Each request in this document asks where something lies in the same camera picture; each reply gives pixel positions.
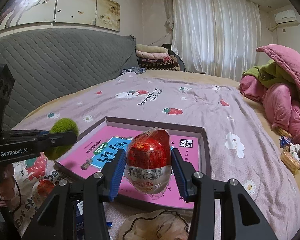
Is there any small red egg snack pack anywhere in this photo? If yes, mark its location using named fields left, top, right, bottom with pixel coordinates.
left=124, top=128, right=172, bottom=200

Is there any purple strawberry bed sheet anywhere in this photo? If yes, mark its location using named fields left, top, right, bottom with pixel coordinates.
left=16, top=73, right=300, bottom=239

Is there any pink blue book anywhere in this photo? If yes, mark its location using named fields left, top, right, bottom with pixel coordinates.
left=57, top=125, right=200, bottom=209

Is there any white sheer curtain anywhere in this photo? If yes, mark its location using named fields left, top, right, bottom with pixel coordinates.
left=172, top=0, right=261, bottom=81

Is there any small wicker basket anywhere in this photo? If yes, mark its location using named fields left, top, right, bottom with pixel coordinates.
left=276, top=127, right=300, bottom=175

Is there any green blanket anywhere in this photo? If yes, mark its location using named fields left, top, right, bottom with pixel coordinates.
left=242, top=60, right=300, bottom=100

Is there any pink quilted duvet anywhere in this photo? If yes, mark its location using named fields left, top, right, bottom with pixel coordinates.
left=239, top=44, right=300, bottom=144

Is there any white air conditioner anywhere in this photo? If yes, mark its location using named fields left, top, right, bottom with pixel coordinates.
left=274, top=9, right=300, bottom=26

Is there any person's left hand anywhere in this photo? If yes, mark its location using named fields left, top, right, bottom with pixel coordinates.
left=0, top=164, right=15, bottom=207

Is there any blue snack packet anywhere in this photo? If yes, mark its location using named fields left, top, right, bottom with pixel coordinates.
left=75, top=200, right=84, bottom=240

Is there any stack of folded blankets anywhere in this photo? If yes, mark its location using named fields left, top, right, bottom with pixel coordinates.
left=135, top=44, right=185, bottom=71

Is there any dark shallow box tray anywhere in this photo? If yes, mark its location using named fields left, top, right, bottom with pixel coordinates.
left=55, top=117, right=211, bottom=210

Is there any large red white snack pack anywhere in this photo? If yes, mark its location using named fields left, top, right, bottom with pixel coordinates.
left=32, top=179, right=55, bottom=198

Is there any grey quilted headboard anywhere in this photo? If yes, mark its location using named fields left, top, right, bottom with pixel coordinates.
left=0, top=28, right=138, bottom=129

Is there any green fuzzy scrunchie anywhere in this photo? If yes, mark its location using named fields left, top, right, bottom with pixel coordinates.
left=44, top=118, right=79, bottom=160

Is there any blossom wall painting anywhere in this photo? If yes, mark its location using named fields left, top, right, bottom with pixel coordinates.
left=0, top=0, right=120, bottom=31

